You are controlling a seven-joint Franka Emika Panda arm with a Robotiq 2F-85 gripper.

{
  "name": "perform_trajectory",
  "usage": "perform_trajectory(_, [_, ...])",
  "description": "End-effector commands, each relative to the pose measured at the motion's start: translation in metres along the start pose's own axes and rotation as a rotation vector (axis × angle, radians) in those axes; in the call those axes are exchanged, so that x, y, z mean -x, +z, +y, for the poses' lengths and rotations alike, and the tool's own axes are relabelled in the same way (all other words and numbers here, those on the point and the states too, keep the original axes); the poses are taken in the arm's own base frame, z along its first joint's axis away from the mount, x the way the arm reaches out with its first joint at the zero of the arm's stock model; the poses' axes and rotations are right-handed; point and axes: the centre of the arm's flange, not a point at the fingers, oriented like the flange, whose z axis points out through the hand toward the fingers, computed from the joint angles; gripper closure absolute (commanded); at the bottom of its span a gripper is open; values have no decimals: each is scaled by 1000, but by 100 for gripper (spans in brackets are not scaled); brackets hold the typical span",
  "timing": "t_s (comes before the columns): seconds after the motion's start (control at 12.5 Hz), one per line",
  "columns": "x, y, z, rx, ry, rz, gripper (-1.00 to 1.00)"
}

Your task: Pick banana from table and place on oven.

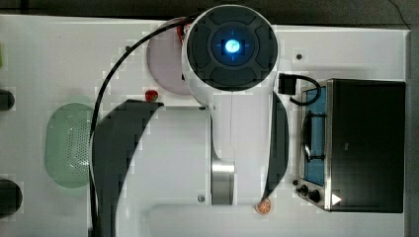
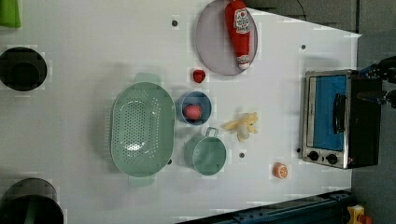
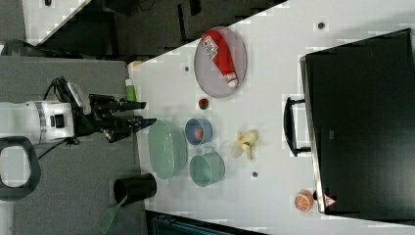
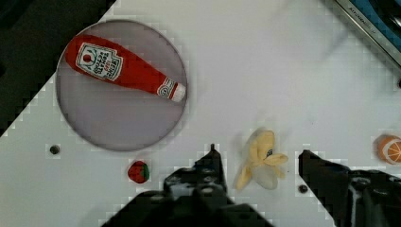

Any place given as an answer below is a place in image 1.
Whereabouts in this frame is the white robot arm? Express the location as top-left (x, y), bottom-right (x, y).
top-left (91, 5), bottom-right (289, 237)

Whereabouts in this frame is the black toaster oven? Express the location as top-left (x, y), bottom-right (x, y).
top-left (295, 79), bottom-right (406, 213)

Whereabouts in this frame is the red strawberry toy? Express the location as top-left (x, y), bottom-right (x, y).
top-left (145, 90), bottom-right (158, 102)

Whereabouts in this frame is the pink round plate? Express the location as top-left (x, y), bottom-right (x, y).
top-left (146, 29), bottom-right (191, 96)

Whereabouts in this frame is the red ketchup bottle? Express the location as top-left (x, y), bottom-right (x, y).
top-left (176, 26), bottom-right (185, 43)

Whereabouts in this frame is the orange slice toy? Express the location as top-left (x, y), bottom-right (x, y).
top-left (255, 197), bottom-right (272, 215)

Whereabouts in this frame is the green perforated basket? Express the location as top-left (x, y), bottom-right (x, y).
top-left (44, 103), bottom-right (93, 189)

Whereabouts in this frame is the black round object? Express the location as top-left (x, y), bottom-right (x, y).
top-left (0, 180), bottom-right (23, 218)

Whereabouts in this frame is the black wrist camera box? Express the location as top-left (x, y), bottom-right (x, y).
top-left (278, 73), bottom-right (296, 96)

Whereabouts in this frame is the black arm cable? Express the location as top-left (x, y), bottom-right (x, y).
top-left (88, 13), bottom-right (202, 237)

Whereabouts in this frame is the black cylinder post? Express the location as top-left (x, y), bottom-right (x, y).
top-left (0, 89), bottom-right (15, 111)

